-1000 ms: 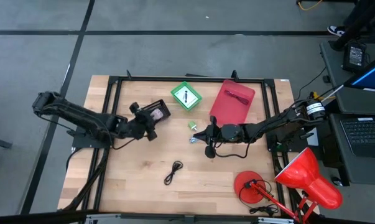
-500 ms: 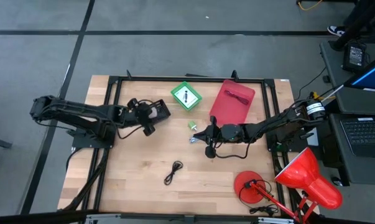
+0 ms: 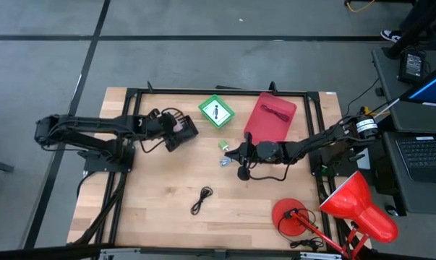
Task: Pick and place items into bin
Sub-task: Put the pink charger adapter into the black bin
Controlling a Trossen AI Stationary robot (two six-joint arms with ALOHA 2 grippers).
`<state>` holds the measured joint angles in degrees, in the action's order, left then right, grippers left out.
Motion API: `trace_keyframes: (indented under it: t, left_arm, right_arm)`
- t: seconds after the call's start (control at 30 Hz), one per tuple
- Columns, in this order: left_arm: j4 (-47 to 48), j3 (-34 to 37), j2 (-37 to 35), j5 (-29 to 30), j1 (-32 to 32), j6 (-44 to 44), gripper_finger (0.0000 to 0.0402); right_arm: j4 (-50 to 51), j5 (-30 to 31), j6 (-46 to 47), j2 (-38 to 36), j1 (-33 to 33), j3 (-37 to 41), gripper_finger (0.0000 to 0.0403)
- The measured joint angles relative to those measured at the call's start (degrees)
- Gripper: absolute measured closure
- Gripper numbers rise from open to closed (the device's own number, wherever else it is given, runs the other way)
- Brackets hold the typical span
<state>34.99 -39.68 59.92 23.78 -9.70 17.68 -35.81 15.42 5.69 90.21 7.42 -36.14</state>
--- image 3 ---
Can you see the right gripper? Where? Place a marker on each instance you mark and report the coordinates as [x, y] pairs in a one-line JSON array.
[[264, 153]]

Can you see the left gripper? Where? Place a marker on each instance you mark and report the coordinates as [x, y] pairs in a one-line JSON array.
[[156, 126]]

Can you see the white product box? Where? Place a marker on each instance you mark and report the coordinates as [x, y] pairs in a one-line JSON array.
[[223, 116]]

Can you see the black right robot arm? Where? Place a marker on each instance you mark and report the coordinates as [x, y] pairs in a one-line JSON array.
[[311, 142]]

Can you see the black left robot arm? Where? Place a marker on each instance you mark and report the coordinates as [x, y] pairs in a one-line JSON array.
[[87, 124]]

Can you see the pink translucent plastic bin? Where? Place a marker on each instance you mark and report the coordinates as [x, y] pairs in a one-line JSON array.
[[268, 130]]

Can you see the black plastic basket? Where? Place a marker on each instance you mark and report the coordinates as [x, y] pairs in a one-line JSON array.
[[187, 135]]

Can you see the green charger plug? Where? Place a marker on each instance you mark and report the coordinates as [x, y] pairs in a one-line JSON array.
[[223, 145]]

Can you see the green plastic basket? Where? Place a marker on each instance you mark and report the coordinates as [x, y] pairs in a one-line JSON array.
[[203, 108]]

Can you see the white paper sheet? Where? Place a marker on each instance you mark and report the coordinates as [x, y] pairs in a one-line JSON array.
[[364, 164]]

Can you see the red desk lamp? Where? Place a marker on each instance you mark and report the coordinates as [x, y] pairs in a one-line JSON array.
[[355, 206]]

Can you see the yellow plug connector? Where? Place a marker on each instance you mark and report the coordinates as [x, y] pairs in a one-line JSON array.
[[366, 111]]

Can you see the grey side desk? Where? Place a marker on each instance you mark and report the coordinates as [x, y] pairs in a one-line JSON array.
[[387, 79]]

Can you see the black laptop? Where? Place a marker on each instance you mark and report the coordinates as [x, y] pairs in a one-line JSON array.
[[427, 155]]

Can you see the person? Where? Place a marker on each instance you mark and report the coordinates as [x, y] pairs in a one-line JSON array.
[[391, 35]]

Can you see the black power adapter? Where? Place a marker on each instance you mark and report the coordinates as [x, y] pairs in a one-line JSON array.
[[413, 65]]

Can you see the monitor with blue screen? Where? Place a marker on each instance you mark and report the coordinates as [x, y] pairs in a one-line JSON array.
[[434, 90]]

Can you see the black metal table frame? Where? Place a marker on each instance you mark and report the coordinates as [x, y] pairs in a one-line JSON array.
[[174, 91]]

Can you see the silver camera mount bar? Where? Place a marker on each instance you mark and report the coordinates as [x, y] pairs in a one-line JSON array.
[[131, 252]]

